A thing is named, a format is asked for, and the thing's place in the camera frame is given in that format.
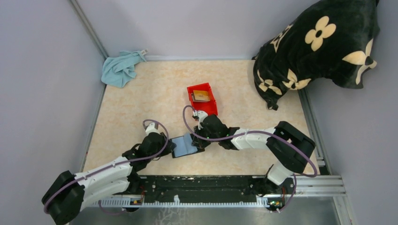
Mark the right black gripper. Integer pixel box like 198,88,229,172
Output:
191,123,220,149

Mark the red plastic bin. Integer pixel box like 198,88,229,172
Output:
187,82,218,115

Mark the black leather card holder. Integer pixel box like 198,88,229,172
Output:
170,133,205,158

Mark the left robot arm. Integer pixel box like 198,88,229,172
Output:
41,132,176,225

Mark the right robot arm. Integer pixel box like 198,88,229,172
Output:
191,111,315,193

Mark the stack of credit cards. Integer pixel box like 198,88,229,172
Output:
191,93,211,102

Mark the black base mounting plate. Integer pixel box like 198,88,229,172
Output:
111,175,296,204

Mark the light blue cloth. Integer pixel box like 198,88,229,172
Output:
101,49,148,88

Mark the black floral blanket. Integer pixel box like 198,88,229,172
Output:
253,0,380,101

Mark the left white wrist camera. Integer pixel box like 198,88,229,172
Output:
145,122,161,136

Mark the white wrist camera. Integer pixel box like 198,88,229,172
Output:
145,122,161,136
192,110,208,123

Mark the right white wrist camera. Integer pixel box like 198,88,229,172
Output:
192,110,208,123

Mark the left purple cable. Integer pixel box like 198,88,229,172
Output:
43,119,170,217

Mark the purple cable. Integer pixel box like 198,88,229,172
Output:
182,105,318,214
43,119,170,217

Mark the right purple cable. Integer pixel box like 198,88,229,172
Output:
182,105,318,214

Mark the aluminium front rail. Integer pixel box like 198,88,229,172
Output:
82,175,346,208

